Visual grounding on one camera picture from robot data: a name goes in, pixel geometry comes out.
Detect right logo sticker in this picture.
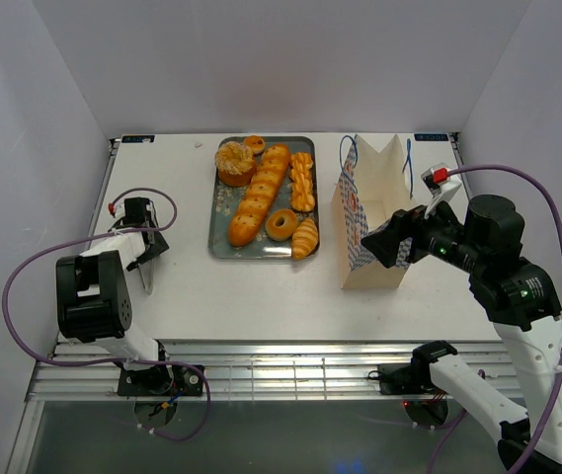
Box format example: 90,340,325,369
414,133,449,142

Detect ring donut bread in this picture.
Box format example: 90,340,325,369
265,208,298,242

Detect twisted orange pastry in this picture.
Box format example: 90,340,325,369
289,152,315,212

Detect small round bun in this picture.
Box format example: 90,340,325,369
242,135,266,155

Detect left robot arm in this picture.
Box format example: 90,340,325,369
55,197,174,395

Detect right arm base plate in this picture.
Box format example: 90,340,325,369
366,363,435,395

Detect metal tongs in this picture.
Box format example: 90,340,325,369
137,260,155,295

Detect long baguette bread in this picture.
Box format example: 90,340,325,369
227,143,290,247

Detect aluminium frame rail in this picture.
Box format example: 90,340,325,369
26,340,558,402

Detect striped croissant bread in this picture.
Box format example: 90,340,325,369
291,218,319,260

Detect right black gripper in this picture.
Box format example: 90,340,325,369
360,191,484,273

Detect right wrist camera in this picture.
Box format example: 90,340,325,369
421,163,462,219

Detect metal baking tray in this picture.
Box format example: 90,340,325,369
208,135,319,260

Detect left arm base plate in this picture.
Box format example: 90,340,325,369
117,366,203,397

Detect blue checkered paper bag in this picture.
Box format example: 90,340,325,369
332,134,417,290

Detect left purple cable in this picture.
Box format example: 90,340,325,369
2,187,212,442

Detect logo sticker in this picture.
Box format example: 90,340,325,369
414,133,449,142
120,134,155,143

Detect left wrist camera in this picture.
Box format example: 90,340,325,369
109,197,150,229

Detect sugared round cake bread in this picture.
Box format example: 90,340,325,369
214,141,257,188

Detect left logo sticker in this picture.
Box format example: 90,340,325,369
120,134,155,143

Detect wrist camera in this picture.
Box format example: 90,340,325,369
421,163,462,219
109,197,150,229

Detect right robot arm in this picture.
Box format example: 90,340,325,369
361,195,562,473

